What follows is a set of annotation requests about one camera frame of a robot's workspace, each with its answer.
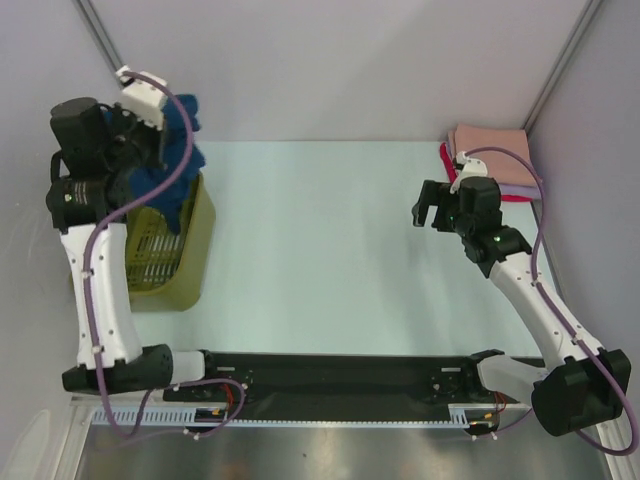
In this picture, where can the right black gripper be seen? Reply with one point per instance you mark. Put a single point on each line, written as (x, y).
(433, 193)

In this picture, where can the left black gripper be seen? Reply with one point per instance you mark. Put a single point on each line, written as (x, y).
(124, 117)

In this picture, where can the dark blue t shirt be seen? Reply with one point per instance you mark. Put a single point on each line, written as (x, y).
(169, 203)

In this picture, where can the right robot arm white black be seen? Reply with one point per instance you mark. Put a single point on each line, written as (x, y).
(581, 383)

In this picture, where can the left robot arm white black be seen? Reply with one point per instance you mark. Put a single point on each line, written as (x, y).
(99, 146)

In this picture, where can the folded lilac t shirt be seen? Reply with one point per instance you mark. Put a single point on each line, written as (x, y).
(519, 193)

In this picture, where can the olive green plastic basket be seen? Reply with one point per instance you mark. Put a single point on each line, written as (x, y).
(165, 271)

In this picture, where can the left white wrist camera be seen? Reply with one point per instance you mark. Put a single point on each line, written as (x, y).
(144, 100)

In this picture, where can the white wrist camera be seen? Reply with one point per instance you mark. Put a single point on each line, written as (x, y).
(144, 100)
(468, 166)

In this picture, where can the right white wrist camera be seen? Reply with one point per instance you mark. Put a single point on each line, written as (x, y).
(468, 166)

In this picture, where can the left aluminium frame post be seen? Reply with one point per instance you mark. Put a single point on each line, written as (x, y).
(94, 25)

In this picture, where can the aluminium frame post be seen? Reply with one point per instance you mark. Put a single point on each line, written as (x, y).
(94, 25)
(584, 23)

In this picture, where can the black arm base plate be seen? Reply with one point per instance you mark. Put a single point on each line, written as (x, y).
(341, 388)

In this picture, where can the right aluminium frame post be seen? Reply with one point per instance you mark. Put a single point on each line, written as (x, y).
(584, 23)

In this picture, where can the white slotted cable duct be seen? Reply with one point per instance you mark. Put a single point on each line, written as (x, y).
(192, 417)

